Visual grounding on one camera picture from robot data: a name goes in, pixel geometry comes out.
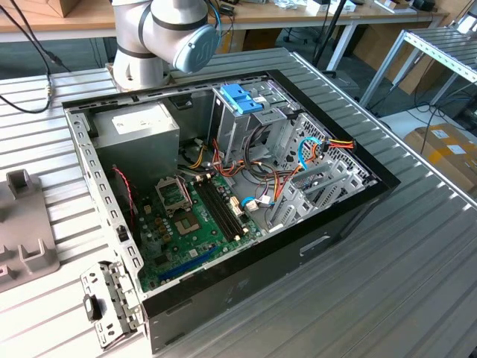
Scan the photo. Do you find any grey power supply unit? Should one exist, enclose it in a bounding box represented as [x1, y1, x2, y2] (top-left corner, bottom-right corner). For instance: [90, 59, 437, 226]
[89, 101, 182, 191]

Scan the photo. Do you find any labelled brown cardboard box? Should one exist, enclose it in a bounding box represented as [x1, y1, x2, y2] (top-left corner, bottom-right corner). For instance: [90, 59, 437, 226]
[404, 122, 477, 193]

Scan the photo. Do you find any black RAM slot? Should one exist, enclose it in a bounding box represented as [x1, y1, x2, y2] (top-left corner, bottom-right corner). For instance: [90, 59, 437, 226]
[206, 174, 247, 236]
[195, 178, 239, 242]

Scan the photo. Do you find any green motherboard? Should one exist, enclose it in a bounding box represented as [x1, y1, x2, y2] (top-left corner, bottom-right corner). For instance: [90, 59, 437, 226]
[136, 173, 260, 292]

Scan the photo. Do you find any blue plastic drive latch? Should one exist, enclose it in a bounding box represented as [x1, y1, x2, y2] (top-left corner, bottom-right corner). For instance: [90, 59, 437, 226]
[219, 84, 273, 116]

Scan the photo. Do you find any coloured power wire black plug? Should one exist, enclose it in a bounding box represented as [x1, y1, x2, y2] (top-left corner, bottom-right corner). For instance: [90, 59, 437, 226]
[312, 136, 357, 161]

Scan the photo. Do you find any grey parts rack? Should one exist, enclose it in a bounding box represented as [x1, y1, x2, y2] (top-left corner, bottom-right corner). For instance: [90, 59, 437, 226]
[0, 168, 61, 294]

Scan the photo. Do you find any orange red wire bundle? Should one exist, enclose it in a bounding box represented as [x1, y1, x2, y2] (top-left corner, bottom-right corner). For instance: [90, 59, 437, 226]
[212, 137, 303, 210]

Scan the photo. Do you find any metal socket cover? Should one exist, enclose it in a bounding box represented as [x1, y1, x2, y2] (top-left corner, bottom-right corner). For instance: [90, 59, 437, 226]
[154, 177, 194, 218]

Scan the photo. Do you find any grey metal drive cage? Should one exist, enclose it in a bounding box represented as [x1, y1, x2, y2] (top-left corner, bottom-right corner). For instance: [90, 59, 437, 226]
[208, 80, 299, 169]

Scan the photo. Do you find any grey metal disk bay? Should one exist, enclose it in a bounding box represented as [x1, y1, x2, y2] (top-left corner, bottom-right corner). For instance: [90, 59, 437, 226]
[266, 160, 377, 234]

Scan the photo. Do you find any yellow black wire bundle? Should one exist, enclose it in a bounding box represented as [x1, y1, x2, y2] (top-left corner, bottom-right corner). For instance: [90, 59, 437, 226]
[178, 143, 209, 172]

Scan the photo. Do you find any blue expansion slot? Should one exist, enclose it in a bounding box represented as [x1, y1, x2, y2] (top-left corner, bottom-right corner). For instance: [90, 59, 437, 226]
[158, 244, 219, 284]

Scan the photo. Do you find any metal expansion card retainer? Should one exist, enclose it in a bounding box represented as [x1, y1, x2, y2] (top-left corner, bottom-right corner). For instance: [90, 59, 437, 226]
[80, 260, 146, 350]

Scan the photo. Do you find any red black fan wire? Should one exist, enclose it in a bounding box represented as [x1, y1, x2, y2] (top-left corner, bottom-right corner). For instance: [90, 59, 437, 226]
[111, 166, 137, 228]

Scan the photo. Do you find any blue wire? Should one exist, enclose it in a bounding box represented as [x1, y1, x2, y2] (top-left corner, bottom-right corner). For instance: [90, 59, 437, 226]
[297, 136, 324, 172]
[240, 196, 275, 212]

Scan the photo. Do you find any black tripod stand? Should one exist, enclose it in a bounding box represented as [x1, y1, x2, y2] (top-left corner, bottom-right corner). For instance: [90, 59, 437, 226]
[312, 0, 350, 75]

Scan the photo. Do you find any black latch tab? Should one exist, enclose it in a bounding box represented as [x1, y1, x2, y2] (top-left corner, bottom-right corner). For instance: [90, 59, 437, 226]
[83, 294, 104, 322]

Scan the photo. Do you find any black open PC case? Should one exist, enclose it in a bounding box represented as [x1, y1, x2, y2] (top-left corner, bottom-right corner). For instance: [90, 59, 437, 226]
[61, 69, 402, 355]

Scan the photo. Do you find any black cable with plug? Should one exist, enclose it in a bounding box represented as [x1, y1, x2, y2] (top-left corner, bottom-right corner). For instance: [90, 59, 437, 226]
[0, 72, 53, 114]

